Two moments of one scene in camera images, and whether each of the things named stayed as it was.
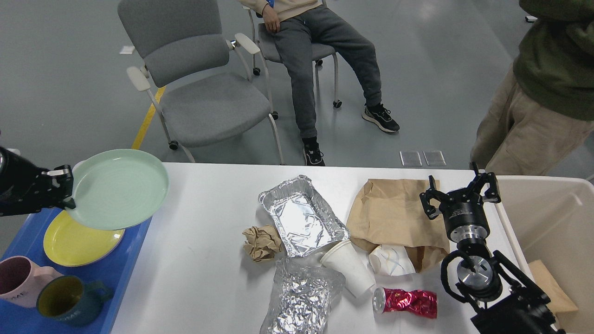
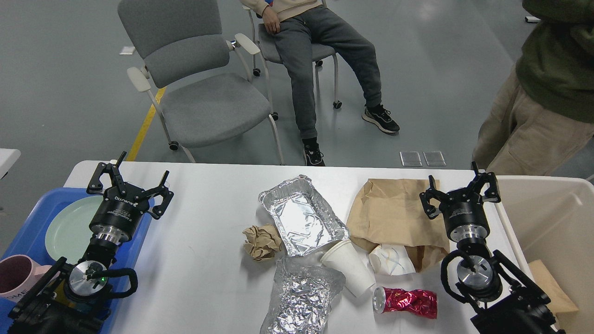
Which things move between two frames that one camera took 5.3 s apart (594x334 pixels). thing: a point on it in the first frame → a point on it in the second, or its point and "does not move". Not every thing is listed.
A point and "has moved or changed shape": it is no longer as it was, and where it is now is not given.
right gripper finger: [492, 194] does not move
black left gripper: [26, 188] → [116, 219]
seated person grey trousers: [297, 23] does not move
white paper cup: [345, 259] does not move
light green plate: [117, 189] has moved or changed shape
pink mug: [21, 280] does not move
